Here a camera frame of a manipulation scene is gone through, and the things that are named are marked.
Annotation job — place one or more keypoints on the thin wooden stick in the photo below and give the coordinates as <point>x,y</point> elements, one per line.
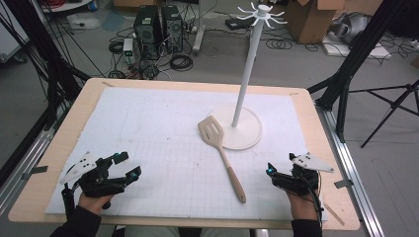
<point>334,214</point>

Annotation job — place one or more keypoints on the black metal frame strut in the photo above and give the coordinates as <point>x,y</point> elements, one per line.
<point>52,72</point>
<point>359,52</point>

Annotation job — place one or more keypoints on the black table clip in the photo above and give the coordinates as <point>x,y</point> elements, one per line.
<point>343,183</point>
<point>36,170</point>

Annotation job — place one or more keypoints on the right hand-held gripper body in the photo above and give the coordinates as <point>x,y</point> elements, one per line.
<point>296,182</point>

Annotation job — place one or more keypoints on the person's left hand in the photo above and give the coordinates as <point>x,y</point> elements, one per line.
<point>94,203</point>

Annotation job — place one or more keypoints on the round white table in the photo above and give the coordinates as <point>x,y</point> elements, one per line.
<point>66,6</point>

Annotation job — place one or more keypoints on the white utensil rack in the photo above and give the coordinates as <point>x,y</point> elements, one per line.
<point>245,85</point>

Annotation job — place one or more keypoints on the black tripod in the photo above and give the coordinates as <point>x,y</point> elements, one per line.
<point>393,105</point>

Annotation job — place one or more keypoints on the brown cardboard box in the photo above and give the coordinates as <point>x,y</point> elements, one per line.
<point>308,23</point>

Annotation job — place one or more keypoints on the small white power box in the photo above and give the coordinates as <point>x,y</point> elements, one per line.
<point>128,46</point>

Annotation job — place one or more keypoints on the grey bag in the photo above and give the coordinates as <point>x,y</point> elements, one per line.
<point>351,28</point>

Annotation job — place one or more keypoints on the white stand leg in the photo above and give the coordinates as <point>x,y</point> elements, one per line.
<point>199,36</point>

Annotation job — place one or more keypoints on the aluminium rail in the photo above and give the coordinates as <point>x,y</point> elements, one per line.
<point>23,168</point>
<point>354,171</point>

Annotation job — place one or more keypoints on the white foam board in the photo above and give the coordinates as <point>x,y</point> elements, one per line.
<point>378,52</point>

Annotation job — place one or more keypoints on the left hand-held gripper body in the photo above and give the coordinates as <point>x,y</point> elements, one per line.
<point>99,182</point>

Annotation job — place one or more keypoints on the flat black floor device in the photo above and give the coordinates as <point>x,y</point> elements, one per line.
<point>235,23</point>

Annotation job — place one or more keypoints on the black computer tower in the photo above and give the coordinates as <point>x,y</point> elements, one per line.
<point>172,28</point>
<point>147,31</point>

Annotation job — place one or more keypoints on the person's right hand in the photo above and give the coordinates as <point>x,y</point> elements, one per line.
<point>303,207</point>

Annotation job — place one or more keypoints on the white grid mat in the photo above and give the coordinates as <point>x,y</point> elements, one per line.
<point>148,131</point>

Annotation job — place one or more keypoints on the beige slotted spatula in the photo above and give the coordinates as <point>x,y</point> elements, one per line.
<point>230,171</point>

